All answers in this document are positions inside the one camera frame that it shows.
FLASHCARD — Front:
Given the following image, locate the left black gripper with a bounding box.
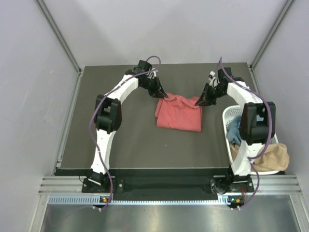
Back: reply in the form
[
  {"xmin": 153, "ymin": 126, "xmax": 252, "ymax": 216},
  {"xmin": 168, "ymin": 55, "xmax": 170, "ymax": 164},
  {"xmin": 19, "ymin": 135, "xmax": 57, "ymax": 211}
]
[{"xmin": 140, "ymin": 75, "xmax": 168, "ymax": 99}]

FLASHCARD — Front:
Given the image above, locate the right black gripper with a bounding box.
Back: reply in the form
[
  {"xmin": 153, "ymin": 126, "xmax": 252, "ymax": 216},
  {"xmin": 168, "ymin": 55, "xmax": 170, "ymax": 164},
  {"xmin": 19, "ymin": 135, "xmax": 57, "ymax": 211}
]
[{"xmin": 196, "ymin": 83, "xmax": 226, "ymax": 107}]

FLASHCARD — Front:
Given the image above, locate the red t shirt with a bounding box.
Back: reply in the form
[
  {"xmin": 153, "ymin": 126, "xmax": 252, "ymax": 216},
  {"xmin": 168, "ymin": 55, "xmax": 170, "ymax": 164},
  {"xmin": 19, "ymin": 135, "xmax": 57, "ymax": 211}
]
[{"xmin": 154, "ymin": 93, "xmax": 202, "ymax": 132}]

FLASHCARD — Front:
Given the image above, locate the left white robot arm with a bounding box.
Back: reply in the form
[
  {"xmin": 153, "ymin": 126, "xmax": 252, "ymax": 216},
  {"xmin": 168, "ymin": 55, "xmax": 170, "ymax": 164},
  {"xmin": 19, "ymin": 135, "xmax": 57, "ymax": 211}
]
[{"xmin": 87, "ymin": 56, "xmax": 168, "ymax": 192}]

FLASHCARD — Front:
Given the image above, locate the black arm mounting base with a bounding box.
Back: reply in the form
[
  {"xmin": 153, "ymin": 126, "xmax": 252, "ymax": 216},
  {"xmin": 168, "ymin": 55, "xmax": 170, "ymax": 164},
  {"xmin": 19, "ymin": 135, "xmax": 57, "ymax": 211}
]
[{"xmin": 82, "ymin": 168, "xmax": 254, "ymax": 194}]

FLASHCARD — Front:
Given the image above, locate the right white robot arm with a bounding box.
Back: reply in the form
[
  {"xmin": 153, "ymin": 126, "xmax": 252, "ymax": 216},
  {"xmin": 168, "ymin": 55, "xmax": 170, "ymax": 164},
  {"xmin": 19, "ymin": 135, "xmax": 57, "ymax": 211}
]
[{"xmin": 195, "ymin": 68, "xmax": 276, "ymax": 191}]

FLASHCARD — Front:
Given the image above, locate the white plastic laundry basket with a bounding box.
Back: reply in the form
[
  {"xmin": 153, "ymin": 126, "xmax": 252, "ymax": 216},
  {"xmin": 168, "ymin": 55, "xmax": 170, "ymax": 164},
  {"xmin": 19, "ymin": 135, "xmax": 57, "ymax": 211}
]
[{"xmin": 222, "ymin": 105, "xmax": 279, "ymax": 175}]

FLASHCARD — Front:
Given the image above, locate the blue t shirt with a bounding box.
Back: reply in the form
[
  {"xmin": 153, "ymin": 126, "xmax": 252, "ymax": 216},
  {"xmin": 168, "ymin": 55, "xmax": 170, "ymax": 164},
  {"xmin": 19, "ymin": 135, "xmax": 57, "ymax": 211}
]
[{"xmin": 226, "ymin": 116, "xmax": 242, "ymax": 146}]

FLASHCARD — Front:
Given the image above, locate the tan t shirt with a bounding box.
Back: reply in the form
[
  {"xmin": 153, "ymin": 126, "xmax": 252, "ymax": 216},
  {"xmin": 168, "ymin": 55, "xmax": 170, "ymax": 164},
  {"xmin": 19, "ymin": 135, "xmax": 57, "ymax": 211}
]
[{"xmin": 228, "ymin": 141, "xmax": 289, "ymax": 176}]

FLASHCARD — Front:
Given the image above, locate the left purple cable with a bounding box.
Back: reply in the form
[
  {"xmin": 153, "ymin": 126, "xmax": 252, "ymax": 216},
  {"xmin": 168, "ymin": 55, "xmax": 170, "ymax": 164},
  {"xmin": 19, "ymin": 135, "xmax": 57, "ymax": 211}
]
[{"xmin": 47, "ymin": 56, "xmax": 162, "ymax": 227}]

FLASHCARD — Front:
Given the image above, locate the grey slotted cable duct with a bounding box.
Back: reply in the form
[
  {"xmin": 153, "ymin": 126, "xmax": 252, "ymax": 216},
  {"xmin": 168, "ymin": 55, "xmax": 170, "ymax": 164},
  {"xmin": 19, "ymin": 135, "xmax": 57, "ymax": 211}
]
[{"xmin": 48, "ymin": 195, "xmax": 241, "ymax": 206}]

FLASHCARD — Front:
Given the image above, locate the aluminium front rail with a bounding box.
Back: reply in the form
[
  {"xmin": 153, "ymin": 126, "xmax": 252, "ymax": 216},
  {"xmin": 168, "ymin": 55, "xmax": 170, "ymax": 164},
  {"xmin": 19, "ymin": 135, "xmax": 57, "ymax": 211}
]
[{"xmin": 39, "ymin": 175, "xmax": 302, "ymax": 195}]

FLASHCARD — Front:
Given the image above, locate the right aluminium frame post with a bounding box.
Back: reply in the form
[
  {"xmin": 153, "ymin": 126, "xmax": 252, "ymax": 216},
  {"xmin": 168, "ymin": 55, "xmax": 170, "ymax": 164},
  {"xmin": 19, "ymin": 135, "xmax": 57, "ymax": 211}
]
[{"xmin": 249, "ymin": 0, "xmax": 295, "ymax": 71}]

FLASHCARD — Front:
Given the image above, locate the aluminium frame post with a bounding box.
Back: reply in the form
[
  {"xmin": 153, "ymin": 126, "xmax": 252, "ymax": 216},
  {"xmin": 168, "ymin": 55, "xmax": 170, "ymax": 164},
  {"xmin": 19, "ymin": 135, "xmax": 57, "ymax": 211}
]
[
  {"xmin": 34, "ymin": 0, "xmax": 82, "ymax": 73},
  {"xmin": 249, "ymin": 0, "xmax": 295, "ymax": 71}
]

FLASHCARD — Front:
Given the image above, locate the left aluminium frame post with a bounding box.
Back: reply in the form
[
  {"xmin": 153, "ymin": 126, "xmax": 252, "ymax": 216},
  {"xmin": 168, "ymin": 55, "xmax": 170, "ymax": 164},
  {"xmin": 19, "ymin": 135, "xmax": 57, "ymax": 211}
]
[{"xmin": 34, "ymin": 0, "xmax": 82, "ymax": 73}]

